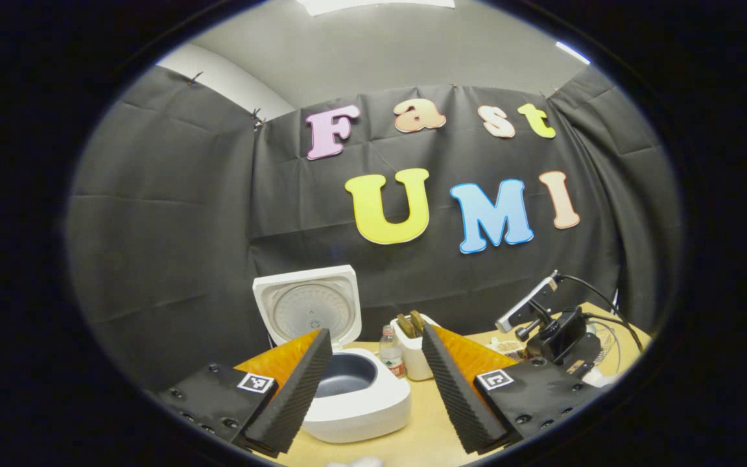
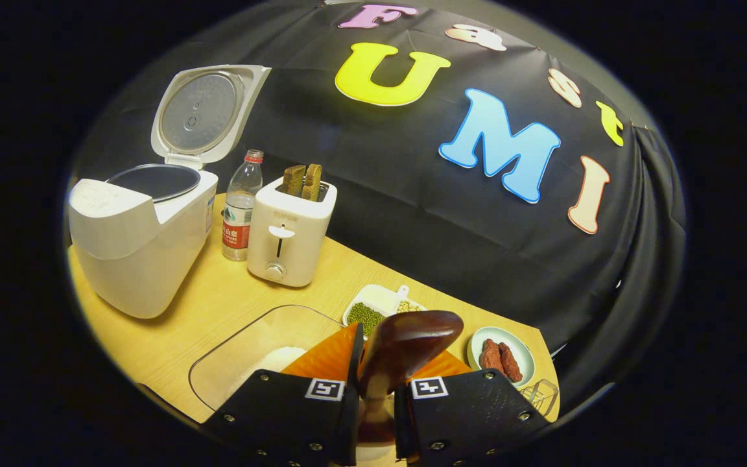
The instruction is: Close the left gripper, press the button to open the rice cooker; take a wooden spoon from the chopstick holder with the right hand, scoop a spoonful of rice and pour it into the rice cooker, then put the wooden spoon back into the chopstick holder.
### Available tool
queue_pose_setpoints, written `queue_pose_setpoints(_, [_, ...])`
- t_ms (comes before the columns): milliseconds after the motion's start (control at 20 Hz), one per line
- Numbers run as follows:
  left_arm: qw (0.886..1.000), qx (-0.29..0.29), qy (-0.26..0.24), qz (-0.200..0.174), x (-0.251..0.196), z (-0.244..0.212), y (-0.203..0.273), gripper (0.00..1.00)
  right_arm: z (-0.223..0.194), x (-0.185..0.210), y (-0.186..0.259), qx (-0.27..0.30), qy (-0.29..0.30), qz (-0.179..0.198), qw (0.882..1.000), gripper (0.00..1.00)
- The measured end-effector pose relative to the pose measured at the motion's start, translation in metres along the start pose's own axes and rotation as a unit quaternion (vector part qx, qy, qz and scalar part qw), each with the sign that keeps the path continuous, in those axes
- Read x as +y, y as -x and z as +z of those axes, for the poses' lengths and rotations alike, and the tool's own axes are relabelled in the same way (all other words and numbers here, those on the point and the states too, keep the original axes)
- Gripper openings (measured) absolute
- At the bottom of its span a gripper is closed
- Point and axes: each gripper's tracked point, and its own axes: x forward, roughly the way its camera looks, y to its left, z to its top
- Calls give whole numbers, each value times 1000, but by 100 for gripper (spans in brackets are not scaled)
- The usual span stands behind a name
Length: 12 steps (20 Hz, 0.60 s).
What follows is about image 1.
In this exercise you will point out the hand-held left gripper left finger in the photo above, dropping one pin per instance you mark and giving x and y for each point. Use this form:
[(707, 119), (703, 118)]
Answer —
[(299, 395)]

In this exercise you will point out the white toaster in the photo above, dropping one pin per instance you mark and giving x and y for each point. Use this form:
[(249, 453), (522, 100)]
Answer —
[(415, 363)]

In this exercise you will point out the white rice cooker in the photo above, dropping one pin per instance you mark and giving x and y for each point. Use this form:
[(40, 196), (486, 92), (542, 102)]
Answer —
[(360, 415)]

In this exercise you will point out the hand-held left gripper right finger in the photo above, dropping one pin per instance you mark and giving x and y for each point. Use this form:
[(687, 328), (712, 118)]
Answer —
[(454, 395)]

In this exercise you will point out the black backdrop cloth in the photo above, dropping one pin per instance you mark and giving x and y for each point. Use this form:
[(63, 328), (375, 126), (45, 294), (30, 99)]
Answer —
[(185, 227)]

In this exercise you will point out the brown bread slice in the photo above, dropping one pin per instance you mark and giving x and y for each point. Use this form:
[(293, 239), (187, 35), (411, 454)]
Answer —
[(404, 325), (417, 322)]

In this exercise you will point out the ceiling light panel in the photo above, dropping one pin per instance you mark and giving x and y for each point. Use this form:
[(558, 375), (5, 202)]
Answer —
[(572, 52), (373, 5)]

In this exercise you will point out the clear plastic bottle red label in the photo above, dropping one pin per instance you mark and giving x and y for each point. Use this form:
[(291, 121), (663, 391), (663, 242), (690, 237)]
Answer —
[(391, 357)]

